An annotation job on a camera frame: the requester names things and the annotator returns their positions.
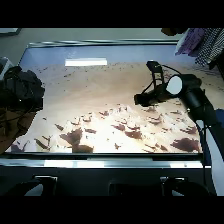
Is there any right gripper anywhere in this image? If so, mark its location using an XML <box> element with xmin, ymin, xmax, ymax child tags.
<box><xmin>133</xmin><ymin>84</ymin><xmax>172</xmax><ymax>108</ymax></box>

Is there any purple garment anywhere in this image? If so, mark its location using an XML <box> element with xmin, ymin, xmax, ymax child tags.
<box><xmin>175</xmin><ymin>27</ymin><xmax>207</xmax><ymax>58</ymax></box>

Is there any black and white checked garment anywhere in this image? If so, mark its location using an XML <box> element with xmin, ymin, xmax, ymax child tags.
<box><xmin>194</xmin><ymin>27</ymin><xmax>224</xmax><ymax>67</ymax></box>

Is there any brown garment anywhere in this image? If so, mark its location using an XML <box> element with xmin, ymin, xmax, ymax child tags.
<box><xmin>0</xmin><ymin>107</ymin><xmax>38</xmax><ymax>155</ymax></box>

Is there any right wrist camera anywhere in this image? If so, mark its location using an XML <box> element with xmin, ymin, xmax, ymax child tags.
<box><xmin>141</xmin><ymin>60</ymin><xmax>165</xmax><ymax>94</ymax></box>

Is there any black cable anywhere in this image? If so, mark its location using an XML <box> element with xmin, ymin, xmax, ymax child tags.
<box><xmin>161</xmin><ymin>64</ymin><xmax>184</xmax><ymax>77</ymax></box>

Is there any silver frame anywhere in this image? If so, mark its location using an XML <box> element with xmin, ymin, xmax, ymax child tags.
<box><xmin>0</xmin><ymin>155</ymin><xmax>213</xmax><ymax>170</ymax></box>

